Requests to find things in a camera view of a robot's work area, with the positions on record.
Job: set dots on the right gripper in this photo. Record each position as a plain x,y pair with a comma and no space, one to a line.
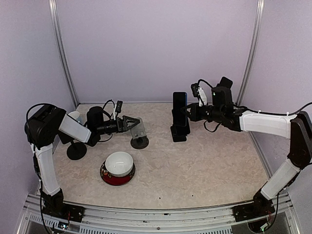
193,115

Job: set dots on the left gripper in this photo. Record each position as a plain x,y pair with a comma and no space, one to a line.
122,125

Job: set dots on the blue-edged black smartphone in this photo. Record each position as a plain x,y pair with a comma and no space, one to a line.
181,125

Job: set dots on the black folding phone stand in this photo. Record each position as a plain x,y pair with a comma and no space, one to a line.
176,138

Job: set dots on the round-base plate phone stand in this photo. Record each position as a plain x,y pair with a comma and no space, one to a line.
139,137

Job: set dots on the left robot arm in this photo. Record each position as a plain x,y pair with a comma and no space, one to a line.
50,122

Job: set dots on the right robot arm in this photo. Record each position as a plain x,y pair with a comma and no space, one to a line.
295,127

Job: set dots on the white ceramic bowl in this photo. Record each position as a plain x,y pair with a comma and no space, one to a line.
119,164

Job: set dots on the light blue mug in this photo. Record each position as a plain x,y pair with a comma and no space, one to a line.
76,115

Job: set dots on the red floral plate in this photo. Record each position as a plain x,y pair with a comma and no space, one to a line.
110,179

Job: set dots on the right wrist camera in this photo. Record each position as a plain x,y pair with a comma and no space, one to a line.
194,88

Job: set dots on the left aluminium frame post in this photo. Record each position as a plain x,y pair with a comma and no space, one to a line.
61,51

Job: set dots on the aluminium frame post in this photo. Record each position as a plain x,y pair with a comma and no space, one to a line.
61,51
252,50

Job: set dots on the right aluminium frame post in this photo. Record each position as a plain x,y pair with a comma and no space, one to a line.
252,50

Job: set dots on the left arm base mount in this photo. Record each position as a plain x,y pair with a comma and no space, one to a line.
61,209

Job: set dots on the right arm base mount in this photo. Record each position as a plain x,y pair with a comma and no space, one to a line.
259,207

